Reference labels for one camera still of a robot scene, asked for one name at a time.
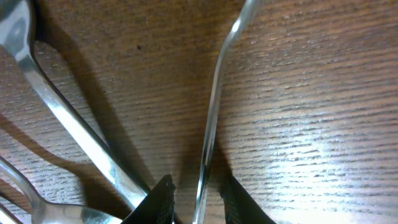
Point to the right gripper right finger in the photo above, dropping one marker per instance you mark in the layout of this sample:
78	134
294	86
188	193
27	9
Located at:
240	207

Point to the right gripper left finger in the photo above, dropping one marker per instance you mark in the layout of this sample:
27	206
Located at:
157	207

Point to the large steel spoon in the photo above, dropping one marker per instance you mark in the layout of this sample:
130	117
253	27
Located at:
7	217
43	211

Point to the steel fork with wide tines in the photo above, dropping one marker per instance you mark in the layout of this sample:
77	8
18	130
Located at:
17	32

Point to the steel fork with curved handle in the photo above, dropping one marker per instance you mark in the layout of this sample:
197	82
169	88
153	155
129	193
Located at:
246	15

